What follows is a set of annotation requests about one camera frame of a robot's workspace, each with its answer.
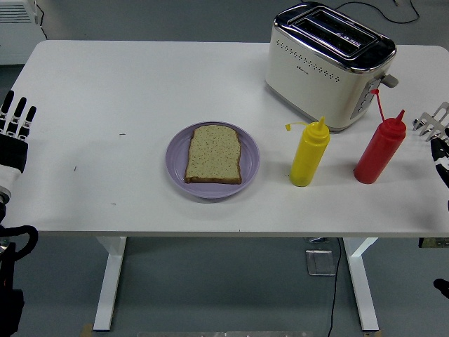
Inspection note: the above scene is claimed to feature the black power cord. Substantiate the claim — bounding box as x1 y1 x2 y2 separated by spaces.
331 0 420 25

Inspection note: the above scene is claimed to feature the yellow squeeze bottle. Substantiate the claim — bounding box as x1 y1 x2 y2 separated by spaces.
284 117 330 187

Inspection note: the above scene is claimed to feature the metal toast rack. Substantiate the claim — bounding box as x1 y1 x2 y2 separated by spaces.
412 101 449 143

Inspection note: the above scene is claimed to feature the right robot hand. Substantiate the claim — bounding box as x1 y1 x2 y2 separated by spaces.
430 127 449 190

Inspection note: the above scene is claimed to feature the cream and chrome toaster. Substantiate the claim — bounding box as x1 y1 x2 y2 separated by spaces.
264 1 399 133

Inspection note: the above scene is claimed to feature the white table leg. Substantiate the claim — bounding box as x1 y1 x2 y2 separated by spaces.
93 237 127 331
342 237 380 331

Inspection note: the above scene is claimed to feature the thin black cable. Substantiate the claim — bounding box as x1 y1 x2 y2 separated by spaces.
34 0 48 40

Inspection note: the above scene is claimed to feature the purple round plate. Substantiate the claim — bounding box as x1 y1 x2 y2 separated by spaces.
165 121 261 200

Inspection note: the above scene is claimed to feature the black floor cable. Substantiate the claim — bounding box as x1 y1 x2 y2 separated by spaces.
326 238 343 337

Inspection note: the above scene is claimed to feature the red squeeze bottle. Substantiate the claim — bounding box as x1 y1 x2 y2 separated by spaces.
353 88 408 185

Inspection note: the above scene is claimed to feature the white ribbed appliance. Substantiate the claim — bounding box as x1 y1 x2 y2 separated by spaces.
0 0 48 66

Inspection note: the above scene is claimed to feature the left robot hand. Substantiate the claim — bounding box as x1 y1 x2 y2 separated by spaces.
0 90 38 198

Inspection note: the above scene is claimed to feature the metal floor socket plate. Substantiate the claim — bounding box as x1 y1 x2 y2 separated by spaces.
304 249 337 277

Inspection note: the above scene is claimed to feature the slice of bread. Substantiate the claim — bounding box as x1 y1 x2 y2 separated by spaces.
184 124 243 185

